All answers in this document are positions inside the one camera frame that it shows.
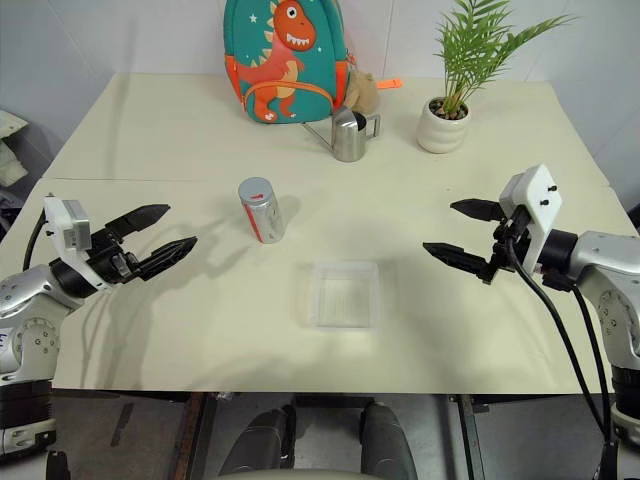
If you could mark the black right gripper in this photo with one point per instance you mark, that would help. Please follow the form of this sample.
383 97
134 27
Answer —
512 235

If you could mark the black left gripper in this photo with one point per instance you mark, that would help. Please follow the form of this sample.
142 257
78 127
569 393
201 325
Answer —
112 260

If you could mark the clear jar with red label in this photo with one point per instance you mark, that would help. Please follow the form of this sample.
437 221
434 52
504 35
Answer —
267 222

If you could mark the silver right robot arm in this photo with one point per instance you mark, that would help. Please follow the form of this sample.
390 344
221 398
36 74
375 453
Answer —
600 260

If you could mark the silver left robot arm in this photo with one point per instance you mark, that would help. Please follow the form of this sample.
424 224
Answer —
30 300

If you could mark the clear plastic tray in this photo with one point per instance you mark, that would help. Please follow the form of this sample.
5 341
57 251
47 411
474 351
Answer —
345 295

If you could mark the white ribbed plant pot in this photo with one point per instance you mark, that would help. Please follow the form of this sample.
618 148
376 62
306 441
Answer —
442 132

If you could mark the stainless steel watering can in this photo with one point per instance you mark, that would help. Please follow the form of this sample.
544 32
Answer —
347 137

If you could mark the orange plastic tag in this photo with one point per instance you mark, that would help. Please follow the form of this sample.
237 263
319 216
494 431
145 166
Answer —
390 84

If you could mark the tan plush toy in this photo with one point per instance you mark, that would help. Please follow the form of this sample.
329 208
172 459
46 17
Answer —
362 90

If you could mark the green palm plant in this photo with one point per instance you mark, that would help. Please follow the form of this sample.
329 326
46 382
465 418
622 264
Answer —
470 45

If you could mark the black metal table leg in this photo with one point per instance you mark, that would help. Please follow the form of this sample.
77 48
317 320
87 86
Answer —
472 435
192 435

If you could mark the teal dinosaur backpack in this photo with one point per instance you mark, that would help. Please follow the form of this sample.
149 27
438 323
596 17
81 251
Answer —
280 65

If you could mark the dark grey rounded shape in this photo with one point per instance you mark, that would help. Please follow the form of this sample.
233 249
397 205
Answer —
260 440
387 440

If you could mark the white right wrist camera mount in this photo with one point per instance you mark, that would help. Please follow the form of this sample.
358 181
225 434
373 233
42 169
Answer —
535 195

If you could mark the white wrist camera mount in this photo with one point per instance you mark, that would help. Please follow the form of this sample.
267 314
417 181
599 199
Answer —
70 227
535 195

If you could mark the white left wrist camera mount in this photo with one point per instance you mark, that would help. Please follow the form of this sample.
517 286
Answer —
70 227

